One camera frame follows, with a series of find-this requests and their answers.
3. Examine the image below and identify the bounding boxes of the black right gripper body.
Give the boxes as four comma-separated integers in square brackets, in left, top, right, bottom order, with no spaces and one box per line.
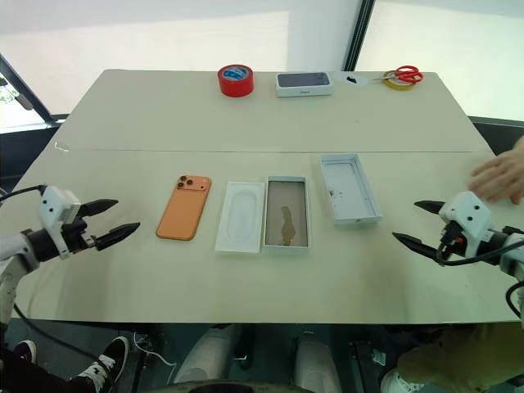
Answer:
[439,219,466,258]

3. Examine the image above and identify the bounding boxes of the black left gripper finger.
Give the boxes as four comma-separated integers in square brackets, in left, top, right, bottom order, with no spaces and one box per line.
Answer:
[79,198,120,217]
[94,222,142,251]

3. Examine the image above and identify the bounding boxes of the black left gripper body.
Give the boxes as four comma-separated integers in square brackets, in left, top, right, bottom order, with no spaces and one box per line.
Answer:
[61,201,100,255]

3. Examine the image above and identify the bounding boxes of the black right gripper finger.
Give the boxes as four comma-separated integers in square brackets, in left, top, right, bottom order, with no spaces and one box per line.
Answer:
[413,200,446,217]
[391,232,441,260]

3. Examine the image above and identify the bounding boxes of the white phone box lid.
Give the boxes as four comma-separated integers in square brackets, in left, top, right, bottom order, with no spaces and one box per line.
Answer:
[319,153,383,227]

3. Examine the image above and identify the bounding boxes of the white moulded box insert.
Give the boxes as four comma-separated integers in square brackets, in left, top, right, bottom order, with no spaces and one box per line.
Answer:
[214,180,266,255]

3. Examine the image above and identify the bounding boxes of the white phone box base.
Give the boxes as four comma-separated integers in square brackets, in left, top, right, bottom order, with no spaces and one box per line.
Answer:
[260,175,312,257]

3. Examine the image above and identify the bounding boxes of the closed white phone box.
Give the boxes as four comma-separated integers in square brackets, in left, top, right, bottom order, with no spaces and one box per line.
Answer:
[274,71,333,98]

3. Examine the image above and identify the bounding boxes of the person's bare hand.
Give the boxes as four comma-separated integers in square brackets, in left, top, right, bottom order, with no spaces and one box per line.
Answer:
[468,137,524,202]

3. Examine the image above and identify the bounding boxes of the orange smartphone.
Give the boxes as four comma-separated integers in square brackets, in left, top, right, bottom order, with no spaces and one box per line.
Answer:
[155,174,213,242]

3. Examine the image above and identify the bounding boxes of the tan trouser leg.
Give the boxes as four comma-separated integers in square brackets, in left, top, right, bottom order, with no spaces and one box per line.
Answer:
[397,322,524,391]

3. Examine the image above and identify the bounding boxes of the yellow tape roll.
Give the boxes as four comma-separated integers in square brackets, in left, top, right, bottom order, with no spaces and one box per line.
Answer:
[382,71,413,92]

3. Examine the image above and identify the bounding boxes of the black sneaker with white sole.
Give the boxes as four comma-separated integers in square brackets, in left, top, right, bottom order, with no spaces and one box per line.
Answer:
[11,340,38,364]

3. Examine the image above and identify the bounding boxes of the black sneaker with white laces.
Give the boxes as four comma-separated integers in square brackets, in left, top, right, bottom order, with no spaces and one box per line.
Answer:
[70,336,130,393]

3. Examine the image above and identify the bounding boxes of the white shoe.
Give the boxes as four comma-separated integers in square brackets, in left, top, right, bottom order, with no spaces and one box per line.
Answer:
[380,368,427,393]

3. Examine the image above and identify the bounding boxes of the white round paper piece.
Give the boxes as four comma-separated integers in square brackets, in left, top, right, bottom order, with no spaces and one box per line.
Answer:
[340,70,368,88]

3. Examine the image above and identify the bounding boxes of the black trouser leg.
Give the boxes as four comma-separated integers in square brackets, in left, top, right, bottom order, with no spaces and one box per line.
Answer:
[0,347,85,393]

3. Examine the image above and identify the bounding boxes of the white rounded robot leg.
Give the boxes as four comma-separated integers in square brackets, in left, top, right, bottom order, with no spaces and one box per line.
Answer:
[295,333,343,393]
[174,327,237,386]

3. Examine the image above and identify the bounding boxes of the red tape roll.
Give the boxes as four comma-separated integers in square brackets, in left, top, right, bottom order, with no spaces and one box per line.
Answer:
[217,64,255,98]

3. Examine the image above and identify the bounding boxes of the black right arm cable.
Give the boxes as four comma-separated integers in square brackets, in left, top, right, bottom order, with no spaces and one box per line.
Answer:
[434,233,524,328]

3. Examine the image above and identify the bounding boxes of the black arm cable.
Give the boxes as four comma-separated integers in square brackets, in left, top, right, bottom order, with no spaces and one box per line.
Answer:
[0,184,47,204]
[434,233,524,328]

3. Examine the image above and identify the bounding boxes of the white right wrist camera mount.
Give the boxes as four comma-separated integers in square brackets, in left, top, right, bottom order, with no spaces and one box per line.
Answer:
[437,191,492,259]

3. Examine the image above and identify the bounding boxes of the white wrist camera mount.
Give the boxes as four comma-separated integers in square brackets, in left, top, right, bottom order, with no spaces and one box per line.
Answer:
[38,185,82,260]
[437,191,492,259]

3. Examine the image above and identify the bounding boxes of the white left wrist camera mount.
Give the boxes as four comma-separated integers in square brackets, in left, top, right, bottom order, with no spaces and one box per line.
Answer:
[38,185,82,260]

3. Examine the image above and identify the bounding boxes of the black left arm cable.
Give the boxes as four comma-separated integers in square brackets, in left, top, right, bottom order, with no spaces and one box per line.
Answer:
[0,184,47,204]

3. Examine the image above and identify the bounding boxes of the black floor cable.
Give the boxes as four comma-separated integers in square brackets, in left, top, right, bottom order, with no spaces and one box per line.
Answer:
[11,302,120,393]

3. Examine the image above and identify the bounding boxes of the thin white cable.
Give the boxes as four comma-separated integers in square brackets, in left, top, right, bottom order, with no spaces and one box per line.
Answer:
[133,333,178,370]

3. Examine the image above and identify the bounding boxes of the red handled scissors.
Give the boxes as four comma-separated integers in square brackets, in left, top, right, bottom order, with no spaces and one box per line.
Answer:
[371,65,424,84]

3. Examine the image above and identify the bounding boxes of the dark slanted frame bar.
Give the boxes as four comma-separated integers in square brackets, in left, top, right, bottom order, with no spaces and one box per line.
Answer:
[0,52,66,124]

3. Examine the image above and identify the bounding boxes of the black window frame post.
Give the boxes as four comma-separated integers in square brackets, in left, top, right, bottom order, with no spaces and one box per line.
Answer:
[341,0,377,71]

